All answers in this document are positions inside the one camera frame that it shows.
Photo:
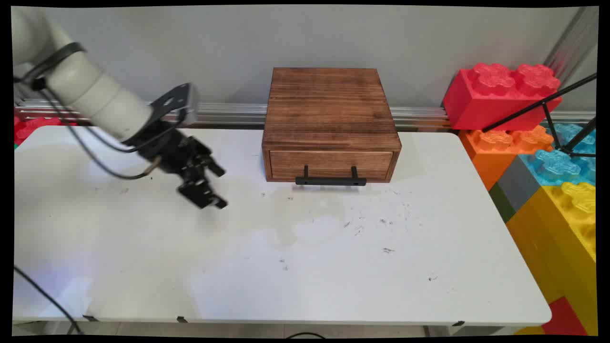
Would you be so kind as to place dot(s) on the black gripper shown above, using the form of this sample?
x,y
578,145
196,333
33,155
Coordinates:
x,y
164,145

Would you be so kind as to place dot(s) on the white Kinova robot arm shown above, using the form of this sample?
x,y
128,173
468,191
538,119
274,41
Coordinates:
x,y
90,90

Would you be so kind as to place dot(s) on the brown wooden drawer cabinet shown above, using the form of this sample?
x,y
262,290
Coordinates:
x,y
329,105

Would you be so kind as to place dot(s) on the red toy brick behind table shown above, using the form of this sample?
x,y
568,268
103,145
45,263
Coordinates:
x,y
33,127

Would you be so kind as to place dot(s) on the orange toy brick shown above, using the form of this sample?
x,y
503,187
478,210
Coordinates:
x,y
495,147

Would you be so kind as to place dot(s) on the dark green toy brick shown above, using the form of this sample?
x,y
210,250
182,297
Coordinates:
x,y
501,202

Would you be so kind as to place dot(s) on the large red toy brick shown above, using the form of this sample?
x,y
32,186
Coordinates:
x,y
495,97

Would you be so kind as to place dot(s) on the black tripod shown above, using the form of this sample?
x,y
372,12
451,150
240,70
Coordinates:
x,y
553,121

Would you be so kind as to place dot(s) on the blue toy brick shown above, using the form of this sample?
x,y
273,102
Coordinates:
x,y
557,164

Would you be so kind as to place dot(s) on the large yellow toy brick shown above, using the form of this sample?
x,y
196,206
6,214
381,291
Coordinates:
x,y
557,238

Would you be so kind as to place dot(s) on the small red flat brick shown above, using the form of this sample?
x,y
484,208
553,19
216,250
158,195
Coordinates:
x,y
564,319

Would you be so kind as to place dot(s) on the slanted aluminium profile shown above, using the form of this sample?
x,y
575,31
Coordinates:
x,y
572,43

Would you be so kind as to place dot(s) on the horizontal aluminium rail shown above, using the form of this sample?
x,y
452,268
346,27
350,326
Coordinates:
x,y
228,113

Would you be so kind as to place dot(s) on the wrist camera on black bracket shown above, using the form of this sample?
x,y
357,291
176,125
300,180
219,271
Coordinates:
x,y
174,102

